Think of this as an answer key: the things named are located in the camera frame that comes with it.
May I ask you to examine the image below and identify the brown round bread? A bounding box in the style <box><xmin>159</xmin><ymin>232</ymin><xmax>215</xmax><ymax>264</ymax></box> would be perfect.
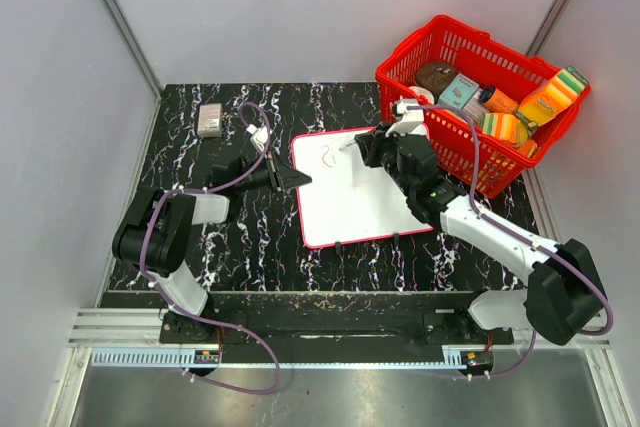
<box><xmin>414</xmin><ymin>61</ymin><xmax>458</xmax><ymax>96</ymax></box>

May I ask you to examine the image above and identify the small pink white box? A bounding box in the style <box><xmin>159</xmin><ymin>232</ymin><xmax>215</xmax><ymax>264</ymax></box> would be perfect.
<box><xmin>196</xmin><ymin>103</ymin><xmax>223</xmax><ymax>138</ymax></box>

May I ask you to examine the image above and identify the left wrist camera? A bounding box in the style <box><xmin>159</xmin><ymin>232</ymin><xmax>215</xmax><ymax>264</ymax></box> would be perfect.
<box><xmin>246</xmin><ymin>124</ymin><xmax>271</xmax><ymax>153</ymax></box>

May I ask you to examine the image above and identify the pink framed whiteboard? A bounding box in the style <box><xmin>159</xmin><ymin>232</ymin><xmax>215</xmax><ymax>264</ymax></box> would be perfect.
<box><xmin>291</xmin><ymin>127</ymin><xmax>433</xmax><ymax>249</ymax></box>

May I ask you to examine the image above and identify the teal white carton box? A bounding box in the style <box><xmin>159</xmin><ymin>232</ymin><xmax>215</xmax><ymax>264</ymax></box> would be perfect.
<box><xmin>438</xmin><ymin>73</ymin><xmax>485</xmax><ymax>123</ymax></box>

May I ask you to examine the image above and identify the yellow sponge pack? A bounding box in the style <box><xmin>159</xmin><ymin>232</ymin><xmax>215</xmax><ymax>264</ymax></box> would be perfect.
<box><xmin>515</xmin><ymin>66</ymin><xmax>590</xmax><ymax>130</ymax></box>

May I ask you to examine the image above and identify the striped sponge stack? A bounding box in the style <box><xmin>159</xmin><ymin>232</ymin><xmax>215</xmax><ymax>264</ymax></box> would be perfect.
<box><xmin>480</xmin><ymin>112</ymin><xmax>531</xmax><ymax>146</ymax></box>

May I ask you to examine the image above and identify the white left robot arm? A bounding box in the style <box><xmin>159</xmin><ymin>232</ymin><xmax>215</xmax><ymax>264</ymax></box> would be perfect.
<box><xmin>112</xmin><ymin>152</ymin><xmax>312</xmax><ymax>343</ymax></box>

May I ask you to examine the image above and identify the red plastic basket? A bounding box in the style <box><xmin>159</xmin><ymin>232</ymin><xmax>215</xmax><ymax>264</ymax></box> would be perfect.
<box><xmin>375</xmin><ymin>15</ymin><xmax>591</xmax><ymax>198</ymax></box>

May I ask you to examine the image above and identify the orange cylindrical can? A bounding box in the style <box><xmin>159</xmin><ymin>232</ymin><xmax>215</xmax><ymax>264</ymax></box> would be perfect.
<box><xmin>479</xmin><ymin>85</ymin><xmax>519</xmax><ymax>114</ymax></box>

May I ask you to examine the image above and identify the white tape roll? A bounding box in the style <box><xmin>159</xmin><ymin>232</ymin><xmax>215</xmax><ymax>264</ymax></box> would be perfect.
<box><xmin>409</xmin><ymin>85</ymin><xmax>435</xmax><ymax>104</ymax></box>

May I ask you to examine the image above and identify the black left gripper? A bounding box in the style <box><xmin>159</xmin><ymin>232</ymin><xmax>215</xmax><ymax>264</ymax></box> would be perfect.
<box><xmin>235</xmin><ymin>150</ymin><xmax>312</xmax><ymax>194</ymax></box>

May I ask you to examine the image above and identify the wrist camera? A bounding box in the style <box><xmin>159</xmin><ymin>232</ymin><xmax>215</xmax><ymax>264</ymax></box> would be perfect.
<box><xmin>387</xmin><ymin>99</ymin><xmax>427</xmax><ymax>136</ymax></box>
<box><xmin>246</xmin><ymin>124</ymin><xmax>271</xmax><ymax>153</ymax></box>

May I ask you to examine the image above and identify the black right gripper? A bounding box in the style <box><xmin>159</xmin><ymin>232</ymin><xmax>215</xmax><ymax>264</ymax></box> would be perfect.
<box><xmin>357</xmin><ymin>122</ymin><xmax>415</xmax><ymax>197</ymax></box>

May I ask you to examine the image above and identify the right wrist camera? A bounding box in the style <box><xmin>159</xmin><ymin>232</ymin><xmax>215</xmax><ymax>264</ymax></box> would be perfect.
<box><xmin>387</xmin><ymin>99</ymin><xmax>427</xmax><ymax>136</ymax></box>

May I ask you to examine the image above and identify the white slotted cable duct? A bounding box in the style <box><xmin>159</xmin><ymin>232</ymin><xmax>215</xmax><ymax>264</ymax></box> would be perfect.
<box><xmin>91</xmin><ymin>347</ymin><xmax>220</xmax><ymax>368</ymax></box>

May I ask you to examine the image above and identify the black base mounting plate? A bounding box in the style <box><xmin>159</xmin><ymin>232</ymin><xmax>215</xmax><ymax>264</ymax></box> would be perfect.
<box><xmin>159</xmin><ymin>292</ymin><xmax>514</xmax><ymax>364</ymax></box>

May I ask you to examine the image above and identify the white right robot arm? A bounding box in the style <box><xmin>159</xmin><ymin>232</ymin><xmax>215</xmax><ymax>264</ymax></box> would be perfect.
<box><xmin>354</xmin><ymin>123</ymin><xmax>607</xmax><ymax>345</ymax></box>

